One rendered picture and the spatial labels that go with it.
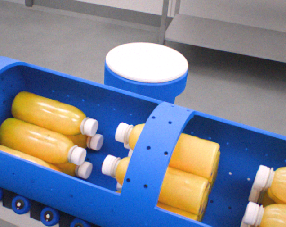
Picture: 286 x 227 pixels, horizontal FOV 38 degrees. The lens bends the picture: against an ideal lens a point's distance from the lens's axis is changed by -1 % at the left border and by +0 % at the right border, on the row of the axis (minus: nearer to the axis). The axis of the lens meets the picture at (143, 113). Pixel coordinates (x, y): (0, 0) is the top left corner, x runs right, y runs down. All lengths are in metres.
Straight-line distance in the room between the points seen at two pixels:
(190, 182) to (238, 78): 2.92
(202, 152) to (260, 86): 2.86
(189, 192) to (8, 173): 0.36
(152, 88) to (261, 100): 2.18
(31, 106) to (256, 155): 0.51
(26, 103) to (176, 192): 0.42
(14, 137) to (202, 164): 0.43
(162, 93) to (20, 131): 0.53
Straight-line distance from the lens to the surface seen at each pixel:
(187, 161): 0.78
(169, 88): 1.33
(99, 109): 1.01
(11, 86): 1.06
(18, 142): 0.96
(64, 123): 0.93
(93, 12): 4.56
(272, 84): 3.69
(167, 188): 0.77
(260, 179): 0.79
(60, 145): 0.92
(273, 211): 0.77
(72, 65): 3.57
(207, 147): 0.78
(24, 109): 0.98
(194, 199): 0.76
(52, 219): 0.94
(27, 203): 0.96
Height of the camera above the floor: 1.66
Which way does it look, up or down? 34 degrees down
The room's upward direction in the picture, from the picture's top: 6 degrees clockwise
